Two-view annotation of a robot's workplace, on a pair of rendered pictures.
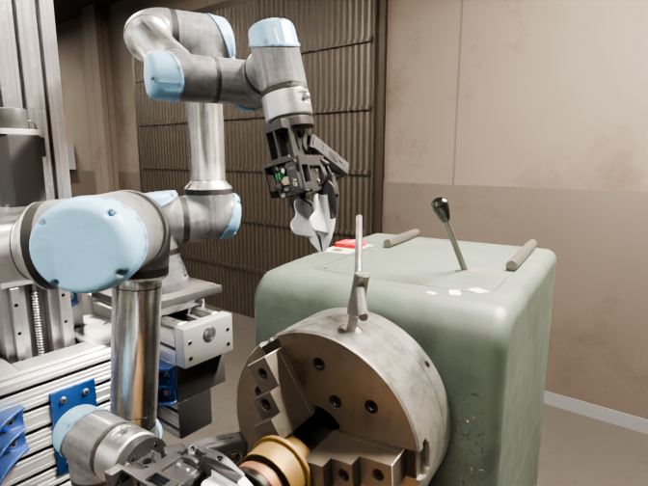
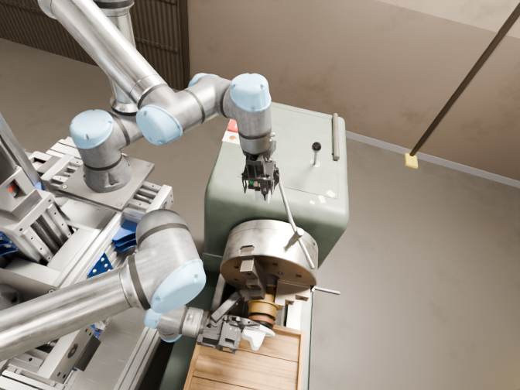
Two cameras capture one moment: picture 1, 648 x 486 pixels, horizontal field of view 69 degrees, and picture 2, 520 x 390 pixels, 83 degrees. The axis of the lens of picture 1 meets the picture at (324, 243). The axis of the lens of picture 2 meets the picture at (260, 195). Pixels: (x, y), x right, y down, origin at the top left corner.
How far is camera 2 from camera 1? 0.67 m
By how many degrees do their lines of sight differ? 48
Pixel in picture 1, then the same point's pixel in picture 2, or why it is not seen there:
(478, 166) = not seen: outside the picture
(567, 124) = not seen: outside the picture
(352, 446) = (289, 289)
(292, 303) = (234, 206)
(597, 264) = (330, 45)
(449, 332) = (323, 226)
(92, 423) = (170, 318)
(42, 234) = (162, 303)
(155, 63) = (162, 131)
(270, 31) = (257, 100)
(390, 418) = (306, 278)
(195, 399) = not seen: hidden behind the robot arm
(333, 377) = (282, 268)
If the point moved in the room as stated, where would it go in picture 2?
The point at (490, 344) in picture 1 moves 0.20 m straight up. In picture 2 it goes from (340, 231) to (366, 192)
